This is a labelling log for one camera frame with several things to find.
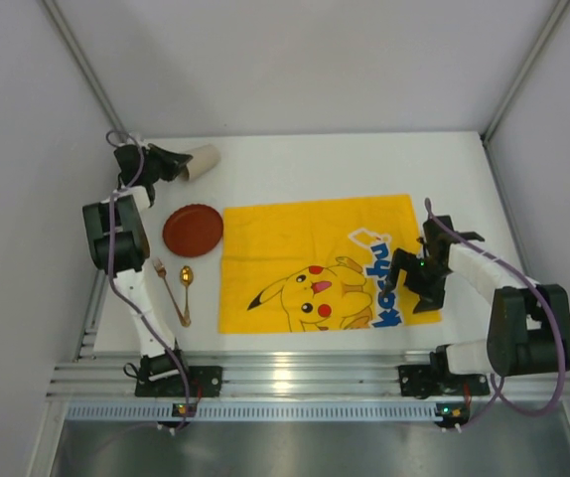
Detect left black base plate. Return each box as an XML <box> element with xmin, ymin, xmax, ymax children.
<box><xmin>134</xmin><ymin>366</ymin><xmax>222</xmax><ymax>398</ymax></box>

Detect gold fork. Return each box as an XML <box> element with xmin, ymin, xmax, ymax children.
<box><xmin>152</xmin><ymin>257</ymin><xmax>187</xmax><ymax>326</ymax></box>

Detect beige paper cup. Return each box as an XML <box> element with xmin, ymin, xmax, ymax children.
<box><xmin>182</xmin><ymin>144</ymin><xmax>221</xmax><ymax>182</ymax></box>

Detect gold spoon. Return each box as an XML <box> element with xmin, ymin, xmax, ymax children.
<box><xmin>180</xmin><ymin>265</ymin><xmax>194</xmax><ymax>327</ymax></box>

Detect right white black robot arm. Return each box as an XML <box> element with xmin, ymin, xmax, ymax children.
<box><xmin>382</xmin><ymin>216</ymin><xmax>570</xmax><ymax>378</ymax></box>

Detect red round plate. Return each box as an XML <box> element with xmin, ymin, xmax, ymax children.
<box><xmin>162</xmin><ymin>204</ymin><xmax>223</xmax><ymax>258</ymax></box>

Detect perforated cable duct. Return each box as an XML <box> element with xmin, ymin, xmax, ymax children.
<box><xmin>66</xmin><ymin>401</ymin><xmax>466</xmax><ymax>422</ymax></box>

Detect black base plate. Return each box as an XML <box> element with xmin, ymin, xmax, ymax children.
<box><xmin>134</xmin><ymin>366</ymin><xmax>222</xmax><ymax>398</ymax></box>
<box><xmin>397</xmin><ymin>364</ymin><xmax>490</xmax><ymax>399</ymax></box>

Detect yellow pikachu cloth placemat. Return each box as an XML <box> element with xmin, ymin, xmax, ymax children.
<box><xmin>218</xmin><ymin>195</ymin><xmax>441</xmax><ymax>335</ymax></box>

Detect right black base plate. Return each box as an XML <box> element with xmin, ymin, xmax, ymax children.
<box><xmin>397</xmin><ymin>364</ymin><xmax>490</xmax><ymax>399</ymax></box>

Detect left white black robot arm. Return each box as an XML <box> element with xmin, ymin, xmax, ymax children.
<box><xmin>82</xmin><ymin>139</ymin><xmax>192</xmax><ymax>385</ymax></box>

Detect aluminium mounting rail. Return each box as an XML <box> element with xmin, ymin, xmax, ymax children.
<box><xmin>46</xmin><ymin>350</ymin><xmax>570</xmax><ymax>398</ymax></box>

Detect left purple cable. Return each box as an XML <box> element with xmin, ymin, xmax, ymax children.
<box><xmin>104</xmin><ymin>129</ymin><xmax>202</xmax><ymax>433</ymax></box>

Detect purple cable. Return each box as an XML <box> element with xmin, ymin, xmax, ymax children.
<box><xmin>104</xmin><ymin>129</ymin><xmax>202</xmax><ymax>433</ymax></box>
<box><xmin>423</xmin><ymin>197</ymin><xmax>569</xmax><ymax>428</ymax></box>

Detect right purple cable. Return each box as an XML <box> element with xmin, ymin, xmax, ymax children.
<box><xmin>423</xmin><ymin>197</ymin><xmax>569</xmax><ymax>428</ymax></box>

